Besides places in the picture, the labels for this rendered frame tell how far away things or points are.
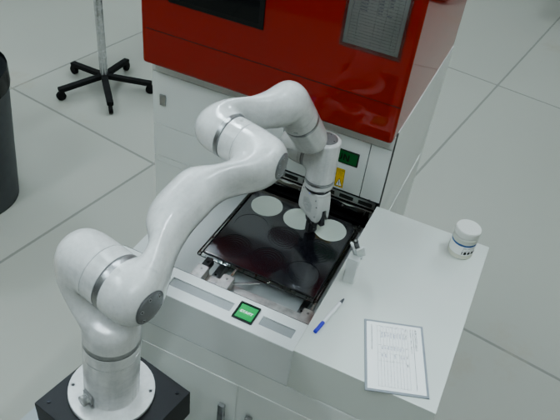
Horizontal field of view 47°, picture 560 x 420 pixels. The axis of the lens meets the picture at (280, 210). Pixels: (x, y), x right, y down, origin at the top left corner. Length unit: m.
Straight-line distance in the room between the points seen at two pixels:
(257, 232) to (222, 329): 0.40
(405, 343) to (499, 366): 1.40
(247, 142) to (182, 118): 0.86
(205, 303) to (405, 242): 0.62
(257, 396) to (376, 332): 0.37
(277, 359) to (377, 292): 0.33
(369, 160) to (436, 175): 2.02
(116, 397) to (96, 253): 0.37
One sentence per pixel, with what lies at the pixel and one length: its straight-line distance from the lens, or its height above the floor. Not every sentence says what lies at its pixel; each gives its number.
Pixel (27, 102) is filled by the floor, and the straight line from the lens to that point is 4.29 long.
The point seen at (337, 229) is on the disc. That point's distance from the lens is 1.97.
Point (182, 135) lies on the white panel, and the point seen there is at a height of 0.96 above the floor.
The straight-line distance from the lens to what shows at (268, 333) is 1.58.
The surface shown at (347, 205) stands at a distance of 2.01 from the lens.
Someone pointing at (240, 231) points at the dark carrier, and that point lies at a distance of 1.91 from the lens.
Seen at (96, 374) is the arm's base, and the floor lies 1.05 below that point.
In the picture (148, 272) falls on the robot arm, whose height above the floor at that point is 1.34.
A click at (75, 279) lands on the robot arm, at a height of 1.30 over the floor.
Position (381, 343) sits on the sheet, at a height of 0.97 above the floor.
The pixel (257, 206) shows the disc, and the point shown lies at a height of 0.90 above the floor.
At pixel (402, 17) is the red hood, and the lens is 1.64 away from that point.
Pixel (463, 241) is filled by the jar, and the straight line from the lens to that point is 1.84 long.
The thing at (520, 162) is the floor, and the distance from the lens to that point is 4.27.
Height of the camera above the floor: 2.19
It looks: 40 degrees down
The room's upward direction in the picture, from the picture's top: 8 degrees clockwise
